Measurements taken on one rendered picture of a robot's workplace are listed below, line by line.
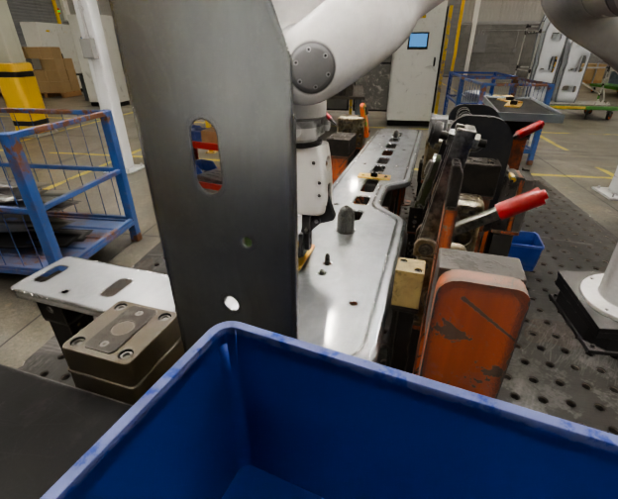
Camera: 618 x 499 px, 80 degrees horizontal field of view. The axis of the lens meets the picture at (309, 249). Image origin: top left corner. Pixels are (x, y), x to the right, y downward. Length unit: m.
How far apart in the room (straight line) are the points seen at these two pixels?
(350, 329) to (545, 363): 0.60
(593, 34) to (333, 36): 0.47
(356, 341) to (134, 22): 0.35
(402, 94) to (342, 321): 7.22
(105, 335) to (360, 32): 0.37
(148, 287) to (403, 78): 7.20
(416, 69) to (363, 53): 7.17
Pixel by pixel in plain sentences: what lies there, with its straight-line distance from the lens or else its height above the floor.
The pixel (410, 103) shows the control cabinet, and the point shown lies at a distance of 7.63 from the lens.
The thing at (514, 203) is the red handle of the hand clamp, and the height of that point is 1.13.
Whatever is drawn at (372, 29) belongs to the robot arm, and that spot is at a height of 1.31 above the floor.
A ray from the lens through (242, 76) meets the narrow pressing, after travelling 0.24.
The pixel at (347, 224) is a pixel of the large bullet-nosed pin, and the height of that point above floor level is 1.02.
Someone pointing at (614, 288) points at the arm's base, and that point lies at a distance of 1.06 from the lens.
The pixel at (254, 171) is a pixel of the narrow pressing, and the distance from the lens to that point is 0.25.
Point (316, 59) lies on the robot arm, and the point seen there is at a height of 1.29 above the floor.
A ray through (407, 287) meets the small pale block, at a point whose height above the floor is 1.04.
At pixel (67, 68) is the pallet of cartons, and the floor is 0.77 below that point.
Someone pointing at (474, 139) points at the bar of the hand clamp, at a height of 1.20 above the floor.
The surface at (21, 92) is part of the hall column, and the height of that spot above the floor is 0.69.
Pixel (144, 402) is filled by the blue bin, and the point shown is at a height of 1.16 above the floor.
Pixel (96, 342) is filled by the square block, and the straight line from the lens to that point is 0.40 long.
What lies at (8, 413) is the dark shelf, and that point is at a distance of 0.42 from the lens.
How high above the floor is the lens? 1.29
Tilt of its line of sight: 28 degrees down
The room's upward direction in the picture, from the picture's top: straight up
